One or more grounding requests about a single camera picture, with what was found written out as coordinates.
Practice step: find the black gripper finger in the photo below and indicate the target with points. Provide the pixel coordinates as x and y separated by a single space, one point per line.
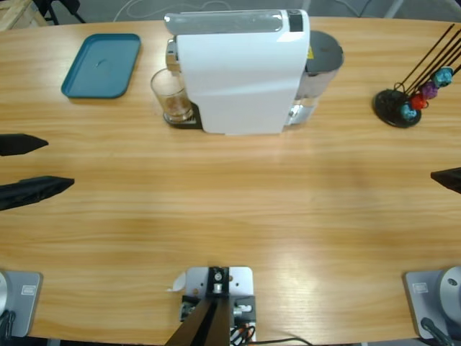
452 180
21 144
32 191

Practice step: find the clear glass cup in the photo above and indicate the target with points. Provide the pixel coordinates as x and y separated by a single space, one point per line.
169 93

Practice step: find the white capsule coffee machine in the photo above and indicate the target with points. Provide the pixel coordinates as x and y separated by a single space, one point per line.
234 83

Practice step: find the teal coffee capsule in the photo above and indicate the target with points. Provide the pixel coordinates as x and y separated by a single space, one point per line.
408 112
442 78

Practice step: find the red coffee capsule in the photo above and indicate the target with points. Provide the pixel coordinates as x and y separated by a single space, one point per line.
418 102

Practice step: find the purple coffee capsule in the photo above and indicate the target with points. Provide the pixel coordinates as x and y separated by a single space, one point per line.
429 90

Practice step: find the black capsule holder with rods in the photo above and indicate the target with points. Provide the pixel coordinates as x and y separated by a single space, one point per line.
390 108

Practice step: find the teal plastic tray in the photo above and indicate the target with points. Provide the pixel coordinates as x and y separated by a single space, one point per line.
101 66

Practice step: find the wooden crate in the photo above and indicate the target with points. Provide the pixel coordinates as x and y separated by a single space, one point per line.
14 14

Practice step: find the white paper tab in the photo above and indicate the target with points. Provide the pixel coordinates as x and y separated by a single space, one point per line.
178 283

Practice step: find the clear water tank grey lid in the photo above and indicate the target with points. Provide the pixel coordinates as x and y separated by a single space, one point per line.
324 50

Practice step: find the white mounting block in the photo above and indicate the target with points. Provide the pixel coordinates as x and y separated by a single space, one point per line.
239 279

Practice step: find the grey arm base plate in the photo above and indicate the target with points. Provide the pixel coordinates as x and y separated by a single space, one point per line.
425 306
25 306

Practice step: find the black chair frame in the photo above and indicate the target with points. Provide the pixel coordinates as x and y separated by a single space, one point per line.
57 3

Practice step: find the dark camera post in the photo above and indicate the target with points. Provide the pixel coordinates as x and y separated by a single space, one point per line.
209 324

